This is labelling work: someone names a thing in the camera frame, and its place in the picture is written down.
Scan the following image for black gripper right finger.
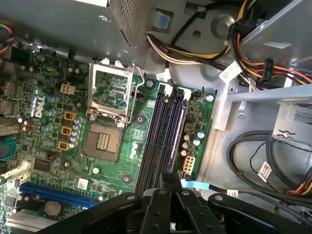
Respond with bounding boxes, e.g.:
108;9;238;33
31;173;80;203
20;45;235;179
171;173;303;234

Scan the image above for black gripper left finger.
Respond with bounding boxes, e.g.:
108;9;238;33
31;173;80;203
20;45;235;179
40;172;175;234

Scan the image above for RAM stick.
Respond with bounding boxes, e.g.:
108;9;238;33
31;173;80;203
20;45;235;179
167;98;190;175

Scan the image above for green motherboard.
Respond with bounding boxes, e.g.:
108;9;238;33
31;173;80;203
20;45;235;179
0;51;217;227

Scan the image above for black PC case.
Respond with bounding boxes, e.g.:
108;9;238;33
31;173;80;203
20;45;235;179
0;0;312;234

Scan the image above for CPU socket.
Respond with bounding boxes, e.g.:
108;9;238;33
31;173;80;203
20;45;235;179
82;121;124;163

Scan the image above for blue expansion slot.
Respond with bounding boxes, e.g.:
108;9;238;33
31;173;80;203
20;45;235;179
19;182;97;209

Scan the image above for metal socket cover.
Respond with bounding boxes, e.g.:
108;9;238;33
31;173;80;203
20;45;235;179
87;58;136;129

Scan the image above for grey metal drive cage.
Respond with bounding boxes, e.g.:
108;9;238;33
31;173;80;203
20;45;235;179
226;0;312;152

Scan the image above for blue video port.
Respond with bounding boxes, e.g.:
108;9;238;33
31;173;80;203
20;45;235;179
0;136;18;161

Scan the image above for grey power supply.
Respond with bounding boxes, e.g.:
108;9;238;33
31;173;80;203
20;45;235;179
0;0;156;66

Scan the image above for blue flat cable plug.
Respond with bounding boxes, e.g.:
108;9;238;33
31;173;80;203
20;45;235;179
181;180;210;191

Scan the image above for thick black cables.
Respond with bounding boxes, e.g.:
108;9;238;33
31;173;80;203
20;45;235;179
225;130;312;208

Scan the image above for orange yellow wire bundle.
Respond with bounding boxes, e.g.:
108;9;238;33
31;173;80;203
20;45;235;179
285;168;312;195

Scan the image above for wire locking lever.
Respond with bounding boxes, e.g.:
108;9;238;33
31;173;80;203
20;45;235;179
116;63;145;124

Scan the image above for power supply wire bundle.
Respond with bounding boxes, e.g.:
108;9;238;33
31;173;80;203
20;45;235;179
146;0;312;98

